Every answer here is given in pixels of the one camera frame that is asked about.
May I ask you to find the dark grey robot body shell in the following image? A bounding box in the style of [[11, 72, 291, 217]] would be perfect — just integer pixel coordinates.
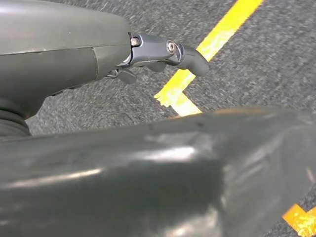
[[0, 106, 316, 237]]

